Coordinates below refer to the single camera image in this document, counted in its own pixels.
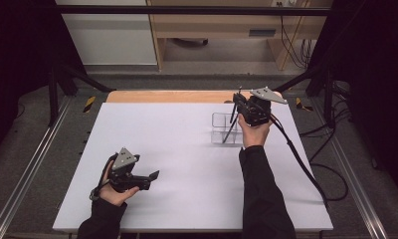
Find black pen with silver tip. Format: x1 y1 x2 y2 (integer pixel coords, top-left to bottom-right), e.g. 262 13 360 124
230 87 244 124

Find white cabinet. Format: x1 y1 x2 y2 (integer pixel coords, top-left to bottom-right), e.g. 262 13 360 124
54 0 158 67

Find aluminium floor rail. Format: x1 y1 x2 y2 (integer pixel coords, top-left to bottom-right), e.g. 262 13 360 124
0 96 74 239
319 109 390 239

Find grey rounded device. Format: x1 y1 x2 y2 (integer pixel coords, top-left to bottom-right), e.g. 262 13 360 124
171 37 210 48

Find clear plastic divided organizer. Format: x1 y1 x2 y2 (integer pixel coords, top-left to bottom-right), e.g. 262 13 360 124
210 112 244 146

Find white table cover sheet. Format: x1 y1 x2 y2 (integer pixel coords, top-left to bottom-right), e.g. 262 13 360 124
52 102 334 232

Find black metal stand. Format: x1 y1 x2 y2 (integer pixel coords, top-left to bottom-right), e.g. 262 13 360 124
47 63 116 127
273 63 337 128

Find dark rectangular desk label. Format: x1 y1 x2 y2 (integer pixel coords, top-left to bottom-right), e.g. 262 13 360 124
249 29 277 38

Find left hand-held gripper cable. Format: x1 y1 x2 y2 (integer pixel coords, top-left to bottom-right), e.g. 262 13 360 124
89 153 117 202

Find light wooden desk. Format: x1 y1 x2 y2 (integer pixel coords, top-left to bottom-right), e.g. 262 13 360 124
146 0 334 72

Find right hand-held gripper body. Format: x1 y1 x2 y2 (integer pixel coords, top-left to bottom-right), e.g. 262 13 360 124
239 86 289 127

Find right hand-held gripper cable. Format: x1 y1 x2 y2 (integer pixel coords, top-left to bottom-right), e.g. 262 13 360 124
269 113 350 208

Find plain black pen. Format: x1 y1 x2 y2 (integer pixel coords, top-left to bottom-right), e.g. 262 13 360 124
222 119 240 144

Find black hanging desk cables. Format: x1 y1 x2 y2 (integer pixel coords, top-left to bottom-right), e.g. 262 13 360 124
280 14 315 71

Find yellow black floor tape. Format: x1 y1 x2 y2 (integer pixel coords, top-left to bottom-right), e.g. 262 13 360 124
295 97 314 113
83 96 97 114

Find dark curtain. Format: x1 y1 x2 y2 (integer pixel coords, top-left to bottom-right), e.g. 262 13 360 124
0 0 87 160
305 0 398 203

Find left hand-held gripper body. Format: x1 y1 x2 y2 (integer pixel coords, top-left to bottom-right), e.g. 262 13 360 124
106 146 151 194

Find person's right hand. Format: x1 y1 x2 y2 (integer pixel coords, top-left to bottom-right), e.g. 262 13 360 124
237 114 275 149

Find white power strip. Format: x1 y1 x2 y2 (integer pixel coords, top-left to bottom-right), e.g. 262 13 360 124
271 0 299 8

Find person's left hand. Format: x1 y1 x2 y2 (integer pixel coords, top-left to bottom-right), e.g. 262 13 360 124
99 161 140 207

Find hand-held gripper cable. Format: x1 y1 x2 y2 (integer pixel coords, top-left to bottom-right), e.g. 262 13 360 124
89 153 117 202
269 113 350 208

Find black horizontal frame bar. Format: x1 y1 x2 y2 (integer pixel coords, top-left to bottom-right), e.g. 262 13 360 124
54 4 332 17

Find black floor cables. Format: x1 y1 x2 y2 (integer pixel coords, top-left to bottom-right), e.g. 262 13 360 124
299 99 350 163

